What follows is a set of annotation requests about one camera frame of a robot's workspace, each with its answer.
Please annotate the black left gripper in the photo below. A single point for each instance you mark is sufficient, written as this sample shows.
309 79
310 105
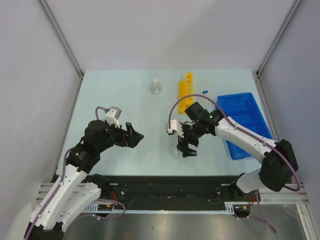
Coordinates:
130 140

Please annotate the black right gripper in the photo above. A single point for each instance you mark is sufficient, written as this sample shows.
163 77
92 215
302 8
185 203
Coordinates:
183 145

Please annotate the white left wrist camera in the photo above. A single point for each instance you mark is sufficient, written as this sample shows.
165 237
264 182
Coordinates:
112 116

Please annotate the yellow test tube rack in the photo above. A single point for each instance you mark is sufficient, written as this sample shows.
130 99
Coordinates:
185 88

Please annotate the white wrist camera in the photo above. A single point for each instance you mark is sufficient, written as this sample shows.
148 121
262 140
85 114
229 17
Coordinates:
174 127
112 116

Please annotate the glass flask with stopper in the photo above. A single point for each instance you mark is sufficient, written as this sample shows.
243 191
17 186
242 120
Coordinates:
155 87

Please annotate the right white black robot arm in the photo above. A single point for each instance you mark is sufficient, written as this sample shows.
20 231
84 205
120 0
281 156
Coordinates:
277 158

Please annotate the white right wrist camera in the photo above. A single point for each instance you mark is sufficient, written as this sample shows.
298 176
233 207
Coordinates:
174 127

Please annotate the blue plastic tray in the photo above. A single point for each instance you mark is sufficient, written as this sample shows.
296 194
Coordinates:
243 108

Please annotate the small clear glass beaker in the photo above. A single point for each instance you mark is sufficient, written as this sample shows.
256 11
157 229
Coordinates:
174 152

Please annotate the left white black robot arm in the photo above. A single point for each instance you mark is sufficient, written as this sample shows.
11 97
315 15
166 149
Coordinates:
74 189

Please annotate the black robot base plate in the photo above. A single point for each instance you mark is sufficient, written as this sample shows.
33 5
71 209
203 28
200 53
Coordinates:
171 193

